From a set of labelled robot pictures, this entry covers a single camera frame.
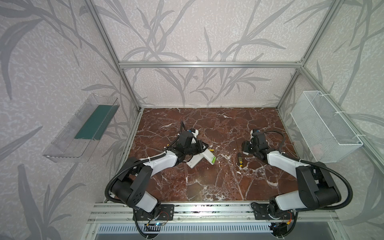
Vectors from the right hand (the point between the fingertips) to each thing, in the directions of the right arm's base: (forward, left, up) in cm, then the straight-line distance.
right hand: (245, 140), depth 95 cm
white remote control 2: (-13, +32, -2) cm, 35 cm away
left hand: (-6, +23, +8) cm, 25 cm away
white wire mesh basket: (-15, -26, +29) cm, 42 cm away
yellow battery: (-4, +22, -5) cm, 23 cm away
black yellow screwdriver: (-11, +4, -5) cm, 13 cm away
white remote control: (-12, +24, +2) cm, 27 cm away
